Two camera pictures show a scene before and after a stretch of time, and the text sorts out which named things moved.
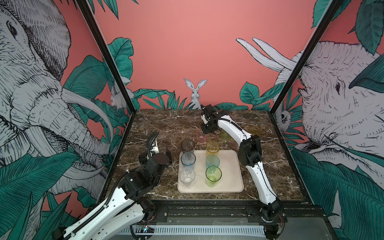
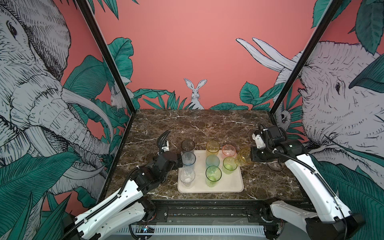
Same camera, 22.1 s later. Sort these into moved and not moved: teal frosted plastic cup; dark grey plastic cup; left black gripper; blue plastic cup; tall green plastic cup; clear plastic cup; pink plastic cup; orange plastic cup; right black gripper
Moved: pink plastic cup; left black gripper; right black gripper
Not moved: orange plastic cup; teal frosted plastic cup; blue plastic cup; dark grey plastic cup; tall green plastic cup; clear plastic cup
